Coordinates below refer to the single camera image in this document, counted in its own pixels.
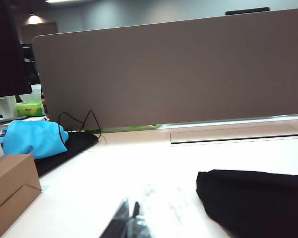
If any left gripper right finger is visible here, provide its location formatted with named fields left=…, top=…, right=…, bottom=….
left=125, top=201, right=152, bottom=238

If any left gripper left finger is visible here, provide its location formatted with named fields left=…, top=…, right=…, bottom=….
left=99, top=197, right=130, bottom=238

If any black polo T-shirt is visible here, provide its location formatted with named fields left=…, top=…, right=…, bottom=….
left=196, top=169, right=298, bottom=238

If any folded black cloth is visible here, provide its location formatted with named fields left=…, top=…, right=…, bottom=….
left=34, top=130, right=100, bottom=177

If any bright green strip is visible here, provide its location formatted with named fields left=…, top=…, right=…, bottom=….
left=99, top=123, right=162, bottom=133

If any brown cardboard box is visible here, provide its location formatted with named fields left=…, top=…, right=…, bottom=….
left=0, top=153, right=42, bottom=238

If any light blue cloth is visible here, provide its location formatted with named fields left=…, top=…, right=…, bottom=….
left=0, top=119, right=69, bottom=160

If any green tissue box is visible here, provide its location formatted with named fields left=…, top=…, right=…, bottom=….
left=16, top=102, right=44, bottom=117

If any beige desk divider panel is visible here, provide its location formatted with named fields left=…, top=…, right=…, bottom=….
left=31, top=7, right=298, bottom=130

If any white cup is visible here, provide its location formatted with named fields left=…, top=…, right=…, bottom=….
left=0, top=95, right=18, bottom=119

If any dark monitor screen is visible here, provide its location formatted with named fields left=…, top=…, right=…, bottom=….
left=0, top=0, right=33, bottom=97

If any brown partition panel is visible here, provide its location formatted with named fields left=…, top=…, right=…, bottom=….
left=17, top=22, right=59, bottom=45

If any black rectangular bar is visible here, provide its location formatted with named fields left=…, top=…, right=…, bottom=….
left=225, top=6, right=271, bottom=16

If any thin black cable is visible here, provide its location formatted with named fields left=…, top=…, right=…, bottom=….
left=57, top=110, right=102, bottom=149

